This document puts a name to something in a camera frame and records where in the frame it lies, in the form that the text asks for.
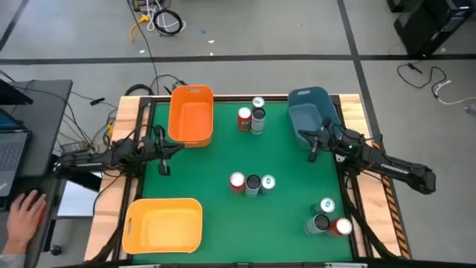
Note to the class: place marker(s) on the person's hand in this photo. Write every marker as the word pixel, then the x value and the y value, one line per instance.
pixel 24 219

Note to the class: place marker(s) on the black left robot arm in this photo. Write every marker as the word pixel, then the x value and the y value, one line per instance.
pixel 89 161

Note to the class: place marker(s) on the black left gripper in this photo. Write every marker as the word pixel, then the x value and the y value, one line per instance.
pixel 156 146

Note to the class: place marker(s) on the blue silver Red Bull can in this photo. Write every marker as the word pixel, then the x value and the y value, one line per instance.
pixel 258 102
pixel 327 205
pixel 268 182

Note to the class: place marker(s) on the white Celsius drink can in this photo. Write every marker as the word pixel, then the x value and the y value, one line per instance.
pixel 253 186
pixel 318 224
pixel 257 124

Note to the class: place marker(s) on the yellow black hazard tape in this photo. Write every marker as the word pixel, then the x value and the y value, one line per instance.
pixel 399 231

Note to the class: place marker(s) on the black desk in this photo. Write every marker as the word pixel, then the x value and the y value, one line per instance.
pixel 52 108

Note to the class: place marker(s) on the dark grey laptop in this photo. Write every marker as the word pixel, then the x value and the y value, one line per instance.
pixel 13 152

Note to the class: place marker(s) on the teal plastic bin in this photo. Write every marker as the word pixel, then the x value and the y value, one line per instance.
pixel 308 111

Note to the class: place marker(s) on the black monitor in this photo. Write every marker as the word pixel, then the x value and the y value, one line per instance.
pixel 11 95

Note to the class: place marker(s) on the yellow plastic bin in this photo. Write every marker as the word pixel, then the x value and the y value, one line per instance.
pixel 163 227

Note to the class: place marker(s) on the white panel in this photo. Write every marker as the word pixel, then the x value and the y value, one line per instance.
pixel 76 201

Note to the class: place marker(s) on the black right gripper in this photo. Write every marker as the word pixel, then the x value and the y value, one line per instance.
pixel 332 140

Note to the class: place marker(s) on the black computer tower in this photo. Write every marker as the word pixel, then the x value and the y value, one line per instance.
pixel 461 15
pixel 395 4
pixel 420 33

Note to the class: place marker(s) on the person's forearm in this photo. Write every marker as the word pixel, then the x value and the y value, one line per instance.
pixel 11 258

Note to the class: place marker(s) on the orange Fanta soda can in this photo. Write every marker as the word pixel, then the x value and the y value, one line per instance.
pixel 244 121
pixel 341 226
pixel 237 180

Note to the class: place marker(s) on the orange plastic bin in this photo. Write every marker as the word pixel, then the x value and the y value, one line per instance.
pixel 191 119

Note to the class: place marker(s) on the grey plug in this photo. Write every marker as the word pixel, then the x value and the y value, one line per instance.
pixel 470 109

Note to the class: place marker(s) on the small black plug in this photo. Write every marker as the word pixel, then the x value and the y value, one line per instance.
pixel 97 101

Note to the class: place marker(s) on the black caster wheel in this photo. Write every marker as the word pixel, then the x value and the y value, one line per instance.
pixel 56 250

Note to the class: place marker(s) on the black power brick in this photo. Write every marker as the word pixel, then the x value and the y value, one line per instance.
pixel 74 147

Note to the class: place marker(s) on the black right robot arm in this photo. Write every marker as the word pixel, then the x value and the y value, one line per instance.
pixel 394 167

